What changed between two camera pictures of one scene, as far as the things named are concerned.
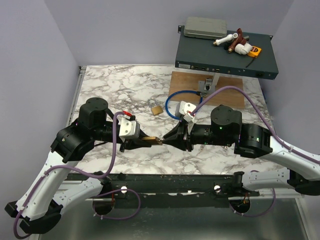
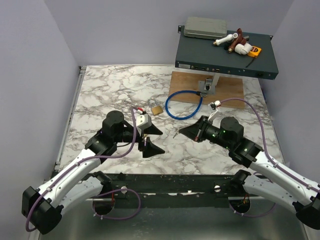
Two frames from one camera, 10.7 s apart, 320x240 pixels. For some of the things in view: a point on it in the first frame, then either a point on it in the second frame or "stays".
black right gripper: x=178 y=137 -> x=191 y=131
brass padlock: x=156 y=110 stays
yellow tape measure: x=254 y=51 stays
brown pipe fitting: x=239 y=40 stays
